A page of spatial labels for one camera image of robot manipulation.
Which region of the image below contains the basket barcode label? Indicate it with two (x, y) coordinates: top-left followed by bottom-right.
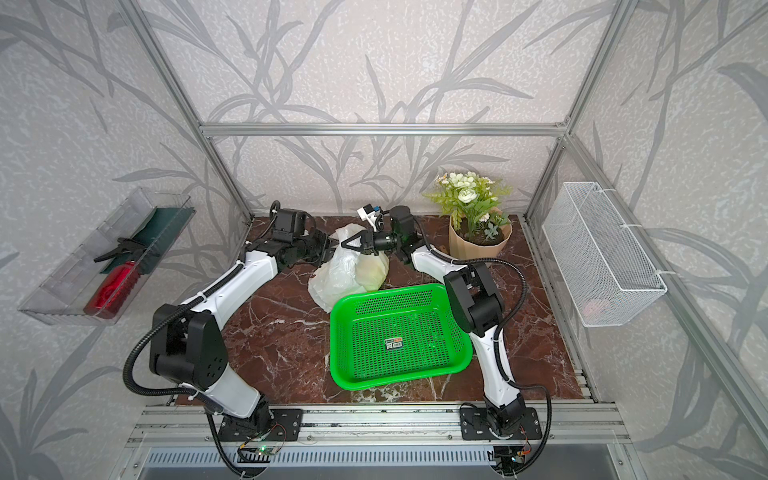
(385, 337), (404, 351)

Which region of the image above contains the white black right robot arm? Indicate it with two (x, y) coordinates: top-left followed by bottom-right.
(340, 230), (526, 436)

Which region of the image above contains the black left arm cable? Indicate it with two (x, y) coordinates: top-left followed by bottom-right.
(122, 199), (283, 475)

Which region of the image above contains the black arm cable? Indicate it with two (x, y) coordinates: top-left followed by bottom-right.
(122, 199), (283, 475)
(407, 212), (553, 475)

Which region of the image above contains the beige plastic flower pot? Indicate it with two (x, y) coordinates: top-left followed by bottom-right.
(448, 223), (513, 260)

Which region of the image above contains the white wire mesh basket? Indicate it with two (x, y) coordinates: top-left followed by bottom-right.
(542, 182), (668, 328)

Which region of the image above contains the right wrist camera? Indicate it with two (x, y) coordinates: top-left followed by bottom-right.
(357, 204), (386, 232)

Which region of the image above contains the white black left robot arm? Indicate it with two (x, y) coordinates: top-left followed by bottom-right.
(149, 229), (333, 419)

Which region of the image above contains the white printed plastic bag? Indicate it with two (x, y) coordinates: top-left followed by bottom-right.
(308, 246), (390, 313)

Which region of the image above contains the artificial white flower plant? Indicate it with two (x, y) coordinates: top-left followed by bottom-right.
(424, 171), (511, 246)

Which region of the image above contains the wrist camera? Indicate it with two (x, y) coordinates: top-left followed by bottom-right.
(357, 204), (386, 232)
(272, 209), (307, 243)

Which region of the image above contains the green plastic perforated basket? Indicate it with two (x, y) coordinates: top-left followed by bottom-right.
(329, 283), (473, 391)

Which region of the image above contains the clear plastic wall tray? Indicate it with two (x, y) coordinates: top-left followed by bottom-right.
(19, 188), (195, 326)

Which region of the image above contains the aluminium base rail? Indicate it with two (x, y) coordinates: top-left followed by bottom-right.
(107, 400), (649, 480)

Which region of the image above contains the dark green cloth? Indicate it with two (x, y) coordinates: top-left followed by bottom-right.
(101, 207), (195, 276)

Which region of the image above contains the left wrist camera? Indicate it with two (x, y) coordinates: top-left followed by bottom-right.
(272, 209), (307, 243)

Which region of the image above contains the red black spray bottle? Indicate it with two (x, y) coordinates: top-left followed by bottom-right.
(83, 237), (146, 319)

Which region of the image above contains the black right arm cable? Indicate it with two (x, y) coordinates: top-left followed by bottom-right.
(407, 212), (553, 475)

